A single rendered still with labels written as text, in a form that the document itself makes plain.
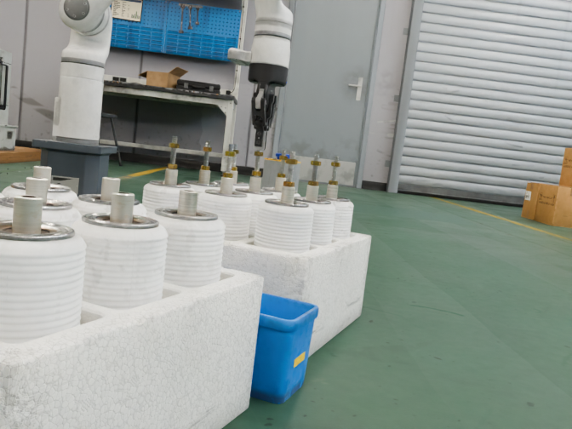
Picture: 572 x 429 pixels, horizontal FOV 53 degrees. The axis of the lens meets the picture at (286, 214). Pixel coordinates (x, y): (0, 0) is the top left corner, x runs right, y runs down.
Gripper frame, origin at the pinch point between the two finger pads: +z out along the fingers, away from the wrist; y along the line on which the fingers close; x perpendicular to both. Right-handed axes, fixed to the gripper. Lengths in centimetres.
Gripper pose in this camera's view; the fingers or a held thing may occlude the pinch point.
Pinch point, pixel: (260, 140)
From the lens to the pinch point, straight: 113.5
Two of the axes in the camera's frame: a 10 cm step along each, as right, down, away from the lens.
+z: -1.2, 9.9, 1.2
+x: -9.8, -1.4, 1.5
